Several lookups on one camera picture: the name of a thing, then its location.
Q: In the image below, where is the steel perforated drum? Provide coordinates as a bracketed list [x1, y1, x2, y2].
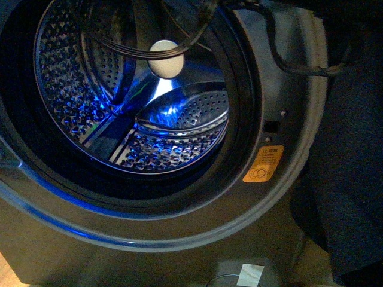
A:
[34, 1, 229, 175]

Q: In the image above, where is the white tape label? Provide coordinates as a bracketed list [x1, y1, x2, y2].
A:
[236, 264, 264, 287]

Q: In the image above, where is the black rubber door gasket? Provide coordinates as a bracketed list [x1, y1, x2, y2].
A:
[1, 1, 259, 217]

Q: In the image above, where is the black cable loop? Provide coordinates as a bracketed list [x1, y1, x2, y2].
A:
[76, 0, 352, 77]

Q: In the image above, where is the grey front-load washing machine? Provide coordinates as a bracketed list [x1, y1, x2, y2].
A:
[1, 1, 327, 286]

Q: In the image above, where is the round filter cover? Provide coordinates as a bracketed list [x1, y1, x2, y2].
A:
[205, 274, 239, 287]

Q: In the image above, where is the orange warning sticker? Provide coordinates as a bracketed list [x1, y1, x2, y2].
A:
[242, 145, 284, 182]

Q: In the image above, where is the dark navy garment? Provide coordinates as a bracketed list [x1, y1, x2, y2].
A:
[291, 1, 382, 286]

